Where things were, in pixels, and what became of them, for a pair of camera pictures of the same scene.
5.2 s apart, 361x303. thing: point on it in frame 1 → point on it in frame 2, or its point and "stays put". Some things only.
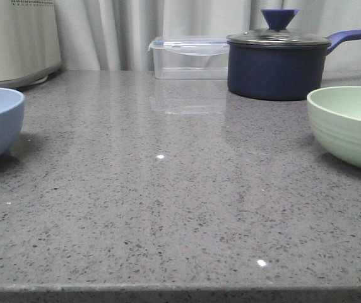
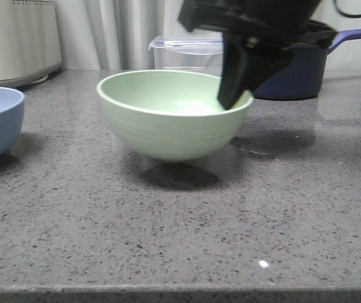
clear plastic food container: x=190 y=57 stays put
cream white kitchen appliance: x=18 y=42 stays put
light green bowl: x=348 y=122 → x=171 y=115
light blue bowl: x=0 y=116 stays put
